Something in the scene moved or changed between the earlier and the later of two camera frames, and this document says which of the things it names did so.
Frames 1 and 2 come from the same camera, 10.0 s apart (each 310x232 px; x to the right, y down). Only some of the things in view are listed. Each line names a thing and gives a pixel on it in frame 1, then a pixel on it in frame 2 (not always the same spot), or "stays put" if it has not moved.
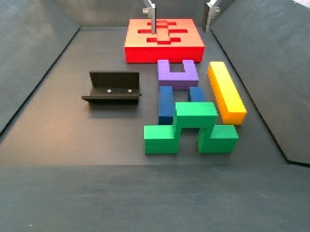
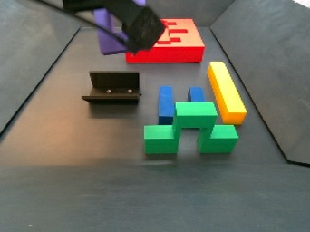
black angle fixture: [114, 87] stays put
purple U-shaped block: [180, 80] -> [110, 43]
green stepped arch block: [193, 115] stays put
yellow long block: [229, 102] stays put
